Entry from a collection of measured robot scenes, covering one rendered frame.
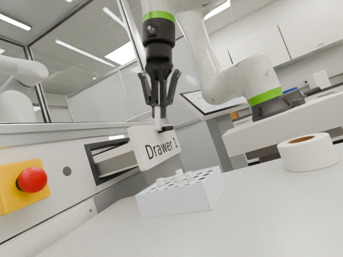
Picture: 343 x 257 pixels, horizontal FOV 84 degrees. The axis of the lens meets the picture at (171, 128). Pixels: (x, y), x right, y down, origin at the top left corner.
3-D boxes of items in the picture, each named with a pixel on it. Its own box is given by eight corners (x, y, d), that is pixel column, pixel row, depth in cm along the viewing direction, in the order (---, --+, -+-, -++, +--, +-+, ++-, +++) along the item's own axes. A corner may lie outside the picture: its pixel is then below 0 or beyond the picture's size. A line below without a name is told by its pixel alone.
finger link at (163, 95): (163, 69, 56) (167, 69, 55) (164, 107, 56) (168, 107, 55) (157, 66, 52) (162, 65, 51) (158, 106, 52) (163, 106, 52)
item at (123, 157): (174, 149, 70) (169, 133, 71) (141, 164, 46) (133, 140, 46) (93, 175, 83) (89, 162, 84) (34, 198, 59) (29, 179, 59)
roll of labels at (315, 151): (342, 154, 29) (332, 129, 29) (335, 169, 24) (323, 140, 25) (292, 160, 34) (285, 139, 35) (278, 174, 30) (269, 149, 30)
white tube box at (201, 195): (226, 186, 32) (219, 165, 32) (212, 210, 25) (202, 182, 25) (167, 197, 38) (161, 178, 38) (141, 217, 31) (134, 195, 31)
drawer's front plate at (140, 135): (181, 151, 71) (172, 123, 72) (146, 170, 44) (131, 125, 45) (177, 152, 72) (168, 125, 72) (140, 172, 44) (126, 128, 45)
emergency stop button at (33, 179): (52, 186, 31) (46, 162, 31) (27, 195, 27) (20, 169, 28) (41, 190, 32) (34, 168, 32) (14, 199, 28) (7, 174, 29)
